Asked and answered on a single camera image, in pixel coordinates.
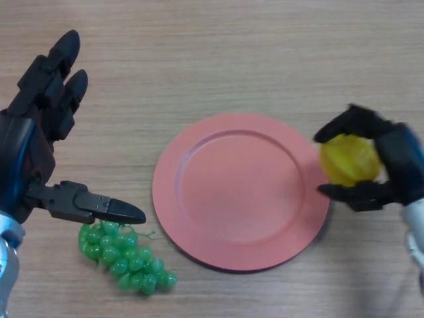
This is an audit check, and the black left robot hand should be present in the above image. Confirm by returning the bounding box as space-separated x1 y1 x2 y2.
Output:
0 29 147 225

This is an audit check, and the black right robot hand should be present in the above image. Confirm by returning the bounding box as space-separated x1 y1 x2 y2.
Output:
313 103 424 213

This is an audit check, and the yellow starfruit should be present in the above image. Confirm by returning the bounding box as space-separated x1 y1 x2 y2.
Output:
318 134 382 187

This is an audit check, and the pink round plate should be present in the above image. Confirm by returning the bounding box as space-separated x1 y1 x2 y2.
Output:
152 113 331 274

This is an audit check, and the green grape bunch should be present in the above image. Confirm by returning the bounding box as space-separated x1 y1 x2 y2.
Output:
78 221 179 295

